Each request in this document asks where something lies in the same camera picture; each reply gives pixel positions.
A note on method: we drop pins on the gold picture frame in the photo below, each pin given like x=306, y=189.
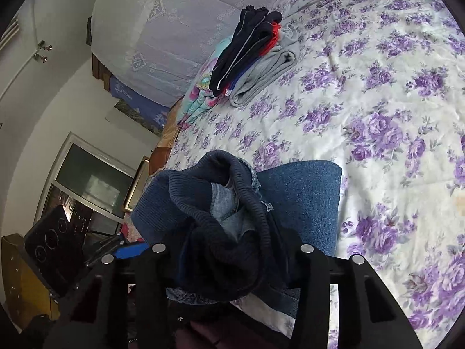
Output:
x=136, y=185

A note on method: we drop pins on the blue denim pants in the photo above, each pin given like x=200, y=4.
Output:
x=301, y=196

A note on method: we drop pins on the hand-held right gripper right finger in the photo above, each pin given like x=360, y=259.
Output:
x=312, y=280

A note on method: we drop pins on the orange brown pillow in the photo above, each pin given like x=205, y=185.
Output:
x=160, y=156

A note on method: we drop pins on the white framed window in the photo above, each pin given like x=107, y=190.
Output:
x=90, y=181

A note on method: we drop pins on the unframed landscape picture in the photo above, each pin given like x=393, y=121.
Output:
x=134, y=116

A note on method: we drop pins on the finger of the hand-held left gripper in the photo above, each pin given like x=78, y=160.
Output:
x=132, y=251

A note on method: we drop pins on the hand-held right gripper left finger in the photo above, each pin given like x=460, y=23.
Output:
x=152, y=272

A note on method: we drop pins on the yellow wooden cabinet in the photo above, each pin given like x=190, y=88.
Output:
x=18, y=283

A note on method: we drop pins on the purple floral bed sheet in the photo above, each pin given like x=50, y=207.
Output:
x=363, y=80

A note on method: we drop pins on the folded grey pants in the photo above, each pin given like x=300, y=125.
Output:
x=265, y=72

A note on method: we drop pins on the wooden headboard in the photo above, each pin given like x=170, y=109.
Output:
x=98, y=71

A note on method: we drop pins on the folded red blue garment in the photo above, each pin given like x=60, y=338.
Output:
x=275, y=34

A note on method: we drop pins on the folded black pants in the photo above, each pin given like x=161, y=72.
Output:
x=247, y=43

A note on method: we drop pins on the red floral blanket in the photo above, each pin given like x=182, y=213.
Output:
x=129, y=231

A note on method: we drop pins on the folded floral quilt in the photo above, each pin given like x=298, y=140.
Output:
x=198, y=98

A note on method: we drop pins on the ceiling spot lamp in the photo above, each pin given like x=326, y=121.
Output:
x=44, y=45
x=40, y=57

